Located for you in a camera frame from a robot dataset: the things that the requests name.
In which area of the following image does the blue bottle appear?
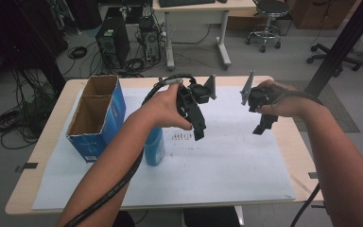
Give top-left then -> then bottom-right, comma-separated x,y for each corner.
144,126 -> 166,167

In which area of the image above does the white-legged wooden desk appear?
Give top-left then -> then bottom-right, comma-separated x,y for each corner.
152,0 -> 258,71

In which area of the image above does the black keyboard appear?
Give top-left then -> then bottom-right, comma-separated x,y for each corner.
158,0 -> 216,9

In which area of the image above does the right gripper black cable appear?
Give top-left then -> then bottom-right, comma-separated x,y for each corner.
272,89 -> 325,227

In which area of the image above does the brown wooden cabinet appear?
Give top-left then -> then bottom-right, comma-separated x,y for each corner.
285,0 -> 359,31

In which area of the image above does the black metal pillar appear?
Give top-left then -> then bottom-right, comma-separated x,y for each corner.
303,0 -> 363,97

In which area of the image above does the black office chair base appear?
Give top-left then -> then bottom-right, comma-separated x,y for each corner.
306,43 -> 363,73

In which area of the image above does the black computer tower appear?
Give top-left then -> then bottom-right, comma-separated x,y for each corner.
95,15 -> 131,69

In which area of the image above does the open-frame computer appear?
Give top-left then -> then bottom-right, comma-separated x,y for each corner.
137,14 -> 163,62

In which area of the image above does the light wooden table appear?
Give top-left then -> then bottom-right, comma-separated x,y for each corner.
4,75 -> 325,217

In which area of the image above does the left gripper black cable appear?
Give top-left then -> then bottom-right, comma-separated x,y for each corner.
63,73 -> 194,227

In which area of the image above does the blue cardboard box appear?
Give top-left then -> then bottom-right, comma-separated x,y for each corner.
65,75 -> 128,164

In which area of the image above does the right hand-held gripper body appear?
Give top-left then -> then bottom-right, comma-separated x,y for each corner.
239,69 -> 281,127

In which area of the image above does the tangle of black floor cables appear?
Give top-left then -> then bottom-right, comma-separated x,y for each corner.
0,67 -> 59,151

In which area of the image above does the coiled black cable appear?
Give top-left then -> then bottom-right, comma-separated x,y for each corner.
66,45 -> 89,61

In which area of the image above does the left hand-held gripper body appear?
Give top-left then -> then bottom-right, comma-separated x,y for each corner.
175,74 -> 217,135

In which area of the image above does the black round stool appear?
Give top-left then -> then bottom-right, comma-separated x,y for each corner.
245,0 -> 290,54

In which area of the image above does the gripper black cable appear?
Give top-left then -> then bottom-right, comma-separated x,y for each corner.
272,89 -> 325,227
63,73 -> 194,227

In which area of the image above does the white paper sheet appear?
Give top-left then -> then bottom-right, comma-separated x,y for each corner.
31,85 -> 297,211

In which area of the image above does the person's right hand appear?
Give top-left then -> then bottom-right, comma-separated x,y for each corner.
255,79 -> 313,118

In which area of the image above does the person's dark trouser leg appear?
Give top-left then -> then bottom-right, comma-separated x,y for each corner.
112,210 -> 137,227

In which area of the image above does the person's left hand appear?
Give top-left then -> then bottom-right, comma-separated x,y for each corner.
135,82 -> 193,131

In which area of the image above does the dark equipment rack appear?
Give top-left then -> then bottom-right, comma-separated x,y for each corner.
0,0 -> 68,96

